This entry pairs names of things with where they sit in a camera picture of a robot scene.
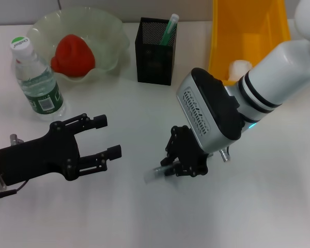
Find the yellow plastic bin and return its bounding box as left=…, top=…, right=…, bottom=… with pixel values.
left=208, top=0, right=292, bottom=86

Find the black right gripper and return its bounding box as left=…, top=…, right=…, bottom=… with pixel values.
left=160, top=125, right=214, bottom=178

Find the pale green glass fruit plate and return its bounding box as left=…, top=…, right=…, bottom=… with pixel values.
left=25, top=6, right=131, bottom=84

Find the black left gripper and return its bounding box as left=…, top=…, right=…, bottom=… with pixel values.
left=0, top=112, right=122, bottom=187

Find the white paper ball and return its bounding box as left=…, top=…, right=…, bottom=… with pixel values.
left=228, top=59, right=254, bottom=81

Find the clear water bottle green label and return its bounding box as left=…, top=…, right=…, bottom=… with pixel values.
left=9, top=36, right=67, bottom=122

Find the right gripper silver connector cable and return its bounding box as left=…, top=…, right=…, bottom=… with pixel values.
left=219, top=146, right=231, bottom=163

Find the grey marker pen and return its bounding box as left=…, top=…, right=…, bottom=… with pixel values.
left=143, top=164, right=177, bottom=185

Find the black mesh pen holder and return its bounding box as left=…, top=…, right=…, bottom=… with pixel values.
left=134, top=17, right=178, bottom=86

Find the left gripper silver connector cable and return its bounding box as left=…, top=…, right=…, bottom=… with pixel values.
left=0, top=133, right=29, bottom=202

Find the gripper silver connector cable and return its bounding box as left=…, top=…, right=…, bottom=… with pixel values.
left=0, top=133, right=29, bottom=202
left=219, top=146, right=231, bottom=163

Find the green utility knife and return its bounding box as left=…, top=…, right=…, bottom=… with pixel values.
left=159, top=13, right=180, bottom=47

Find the red-orange fruit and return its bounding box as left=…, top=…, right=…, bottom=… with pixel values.
left=49, top=34, right=96, bottom=78

